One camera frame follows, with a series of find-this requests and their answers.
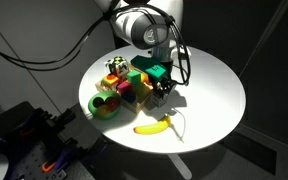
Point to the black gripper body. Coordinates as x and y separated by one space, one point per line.
165 84

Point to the gray toy block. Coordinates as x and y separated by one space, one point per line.
159 100

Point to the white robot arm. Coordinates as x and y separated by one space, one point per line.
140 30

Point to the light green block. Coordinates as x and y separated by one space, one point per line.
141 89

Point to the teal green block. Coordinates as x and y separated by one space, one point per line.
134 77

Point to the blue block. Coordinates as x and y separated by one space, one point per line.
129 96

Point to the magenta block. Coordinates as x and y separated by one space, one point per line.
124 87

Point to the black white checkered block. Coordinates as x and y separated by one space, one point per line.
118 65

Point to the orange red patterned block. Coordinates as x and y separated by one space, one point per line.
110 80

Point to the wooden tray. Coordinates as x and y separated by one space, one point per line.
135 107

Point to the yellow toy banana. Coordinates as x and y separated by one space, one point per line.
152 127

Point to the red toy apple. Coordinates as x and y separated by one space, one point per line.
112 102

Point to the yellow toy fruit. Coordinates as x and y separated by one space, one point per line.
104 110

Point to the dark toy plum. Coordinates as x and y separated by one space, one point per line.
99 101

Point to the green bowl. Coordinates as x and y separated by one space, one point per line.
95 112

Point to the white table leg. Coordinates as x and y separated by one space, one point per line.
180 166

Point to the black perforated board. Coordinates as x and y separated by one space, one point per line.
27 161

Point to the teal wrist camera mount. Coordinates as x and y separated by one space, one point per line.
150 68

